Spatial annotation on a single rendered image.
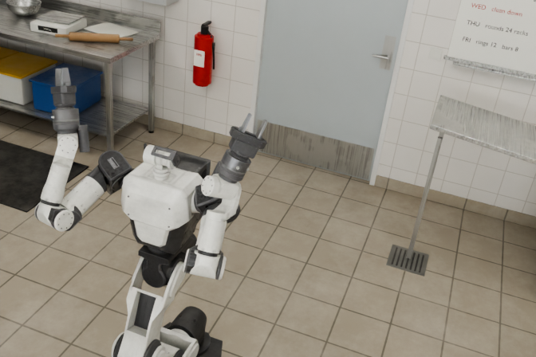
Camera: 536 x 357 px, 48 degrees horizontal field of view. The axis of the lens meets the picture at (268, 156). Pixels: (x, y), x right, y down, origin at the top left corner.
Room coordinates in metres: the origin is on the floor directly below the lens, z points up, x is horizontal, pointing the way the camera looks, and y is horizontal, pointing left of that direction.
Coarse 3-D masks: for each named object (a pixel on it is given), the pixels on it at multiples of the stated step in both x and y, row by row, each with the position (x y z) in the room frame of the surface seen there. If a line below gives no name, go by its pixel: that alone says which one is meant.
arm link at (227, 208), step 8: (240, 184) 1.68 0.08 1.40; (240, 192) 1.66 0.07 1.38; (224, 200) 1.67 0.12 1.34; (232, 200) 1.65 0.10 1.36; (216, 208) 1.65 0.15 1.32; (224, 208) 1.64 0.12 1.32; (232, 208) 1.62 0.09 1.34; (208, 216) 1.59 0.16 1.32; (216, 216) 1.58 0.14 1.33; (224, 216) 1.60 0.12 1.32
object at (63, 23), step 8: (40, 16) 4.50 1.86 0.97; (48, 16) 4.52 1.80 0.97; (56, 16) 4.55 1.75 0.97; (64, 16) 4.57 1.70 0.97; (72, 16) 4.59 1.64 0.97; (80, 16) 4.62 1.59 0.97; (32, 24) 4.38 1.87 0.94; (40, 24) 4.38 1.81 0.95; (48, 24) 4.39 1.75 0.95; (56, 24) 4.41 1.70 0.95; (64, 24) 4.43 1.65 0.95; (72, 24) 4.45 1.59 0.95; (80, 24) 4.54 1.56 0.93; (40, 32) 4.38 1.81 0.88; (48, 32) 4.36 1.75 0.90; (56, 32) 4.35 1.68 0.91; (64, 32) 4.34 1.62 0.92
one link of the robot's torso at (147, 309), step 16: (176, 272) 1.83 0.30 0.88; (176, 288) 1.82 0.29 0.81; (128, 304) 1.76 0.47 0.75; (144, 304) 1.79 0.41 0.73; (160, 304) 1.74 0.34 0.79; (128, 320) 1.73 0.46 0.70; (144, 320) 1.76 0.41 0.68; (160, 320) 1.78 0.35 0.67; (128, 336) 1.70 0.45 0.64; (144, 336) 1.69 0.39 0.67; (128, 352) 1.67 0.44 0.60; (144, 352) 1.66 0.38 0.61
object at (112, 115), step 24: (0, 0) 5.08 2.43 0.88; (48, 0) 4.99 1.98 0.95; (0, 24) 4.47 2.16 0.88; (24, 24) 4.53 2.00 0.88; (96, 24) 4.73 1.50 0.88; (120, 24) 4.79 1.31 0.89; (144, 24) 4.72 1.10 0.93; (48, 48) 4.16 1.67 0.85; (72, 48) 4.13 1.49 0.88; (96, 48) 4.19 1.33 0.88; (120, 48) 4.25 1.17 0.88; (48, 120) 4.25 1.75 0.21; (96, 120) 4.31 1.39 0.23; (120, 120) 4.36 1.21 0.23
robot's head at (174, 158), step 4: (156, 148) 1.85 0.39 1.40; (160, 148) 1.85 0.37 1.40; (164, 148) 1.85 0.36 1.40; (152, 152) 1.84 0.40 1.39; (168, 152) 1.84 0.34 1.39; (172, 152) 1.83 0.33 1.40; (176, 152) 1.84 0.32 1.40; (156, 156) 1.83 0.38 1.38; (160, 156) 1.82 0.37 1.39; (164, 156) 1.82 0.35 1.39; (168, 156) 1.82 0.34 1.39; (172, 156) 1.82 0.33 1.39; (176, 156) 1.84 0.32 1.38; (172, 160) 1.81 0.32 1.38; (176, 160) 1.84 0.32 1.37; (172, 164) 1.83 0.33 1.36; (176, 164) 1.84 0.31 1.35; (172, 168) 1.84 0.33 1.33
